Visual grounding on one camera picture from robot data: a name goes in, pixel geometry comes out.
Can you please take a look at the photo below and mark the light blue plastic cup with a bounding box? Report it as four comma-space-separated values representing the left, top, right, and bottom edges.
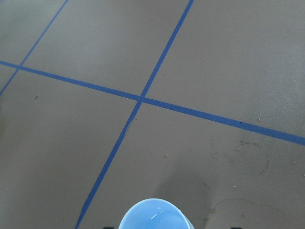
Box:
119, 198, 194, 229

